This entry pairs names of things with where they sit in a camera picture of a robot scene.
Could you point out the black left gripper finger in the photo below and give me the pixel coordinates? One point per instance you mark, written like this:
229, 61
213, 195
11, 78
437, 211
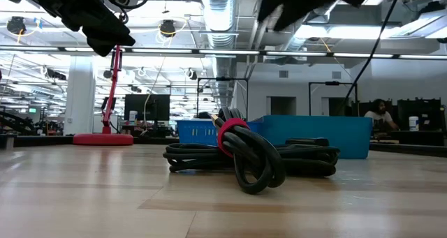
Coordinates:
108, 39

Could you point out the black USB charger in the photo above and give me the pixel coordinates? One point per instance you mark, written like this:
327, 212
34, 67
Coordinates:
307, 141

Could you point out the large teal plastic bin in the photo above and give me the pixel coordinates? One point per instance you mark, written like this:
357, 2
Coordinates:
314, 128

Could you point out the small blue plastic bin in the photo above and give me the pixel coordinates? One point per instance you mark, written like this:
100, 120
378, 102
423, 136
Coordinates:
195, 131

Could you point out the long ceiling light strip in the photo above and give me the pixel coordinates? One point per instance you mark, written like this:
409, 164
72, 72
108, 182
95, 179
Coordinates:
227, 52

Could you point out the white square column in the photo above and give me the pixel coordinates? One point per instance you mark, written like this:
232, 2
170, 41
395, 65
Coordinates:
79, 105

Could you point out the black background monitor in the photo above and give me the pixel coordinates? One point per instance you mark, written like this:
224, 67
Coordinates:
146, 107

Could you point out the white wipes canister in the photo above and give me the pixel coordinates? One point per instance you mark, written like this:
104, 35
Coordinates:
133, 116
413, 123

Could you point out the person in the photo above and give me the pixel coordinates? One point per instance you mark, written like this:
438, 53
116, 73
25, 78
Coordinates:
379, 114

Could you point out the black equipment cabinet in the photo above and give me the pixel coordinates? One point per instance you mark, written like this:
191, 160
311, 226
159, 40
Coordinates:
426, 109

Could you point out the black background frame stand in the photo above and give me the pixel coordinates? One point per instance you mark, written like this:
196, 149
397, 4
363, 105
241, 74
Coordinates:
223, 79
331, 83

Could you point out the red camera stand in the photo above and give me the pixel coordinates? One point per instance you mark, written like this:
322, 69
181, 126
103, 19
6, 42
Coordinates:
104, 139

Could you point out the black background robot frame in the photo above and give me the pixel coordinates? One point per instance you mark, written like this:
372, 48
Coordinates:
17, 123

